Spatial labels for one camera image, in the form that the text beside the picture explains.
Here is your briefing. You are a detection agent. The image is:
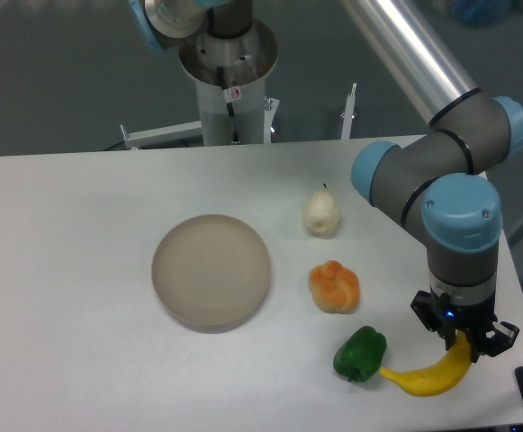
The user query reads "green bell pepper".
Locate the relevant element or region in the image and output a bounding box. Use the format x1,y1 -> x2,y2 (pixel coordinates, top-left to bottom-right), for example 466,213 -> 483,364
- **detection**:
333,326 -> 387,383

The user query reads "white pear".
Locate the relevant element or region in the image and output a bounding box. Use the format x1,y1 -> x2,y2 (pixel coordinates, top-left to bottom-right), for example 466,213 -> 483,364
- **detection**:
302,184 -> 341,238

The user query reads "blue plastic bag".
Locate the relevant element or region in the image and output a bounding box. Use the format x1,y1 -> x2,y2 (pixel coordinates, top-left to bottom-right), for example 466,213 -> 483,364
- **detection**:
447,0 -> 514,28

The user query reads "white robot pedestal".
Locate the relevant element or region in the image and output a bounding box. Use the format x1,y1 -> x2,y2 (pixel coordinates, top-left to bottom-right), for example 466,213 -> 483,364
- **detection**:
179,19 -> 278,147

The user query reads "white metal bracket left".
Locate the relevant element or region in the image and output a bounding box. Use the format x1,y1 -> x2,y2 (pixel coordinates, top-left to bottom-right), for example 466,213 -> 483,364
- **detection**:
120,121 -> 202,149

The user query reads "yellow banana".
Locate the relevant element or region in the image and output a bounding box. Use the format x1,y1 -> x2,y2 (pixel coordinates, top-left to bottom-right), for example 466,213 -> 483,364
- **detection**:
379,331 -> 472,397

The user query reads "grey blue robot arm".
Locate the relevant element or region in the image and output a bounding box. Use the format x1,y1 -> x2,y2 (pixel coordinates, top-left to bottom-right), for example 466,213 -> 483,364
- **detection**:
130,1 -> 523,360

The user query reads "beige round plate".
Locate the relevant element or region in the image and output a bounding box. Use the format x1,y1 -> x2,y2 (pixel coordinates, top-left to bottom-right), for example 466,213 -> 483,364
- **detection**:
151,214 -> 272,333

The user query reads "white metal bracket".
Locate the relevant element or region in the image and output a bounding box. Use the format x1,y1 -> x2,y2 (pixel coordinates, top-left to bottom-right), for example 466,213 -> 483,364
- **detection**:
340,82 -> 357,140
120,121 -> 202,149

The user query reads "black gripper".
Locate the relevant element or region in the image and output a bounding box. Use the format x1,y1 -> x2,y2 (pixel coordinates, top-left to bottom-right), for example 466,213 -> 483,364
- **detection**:
410,289 -> 520,363

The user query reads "orange bread roll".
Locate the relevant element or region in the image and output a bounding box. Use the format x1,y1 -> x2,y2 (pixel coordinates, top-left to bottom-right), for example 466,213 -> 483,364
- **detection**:
308,260 -> 361,314

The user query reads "white metal bracket right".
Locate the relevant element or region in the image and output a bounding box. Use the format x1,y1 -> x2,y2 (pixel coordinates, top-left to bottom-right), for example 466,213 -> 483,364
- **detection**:
340,82 -> 357,140

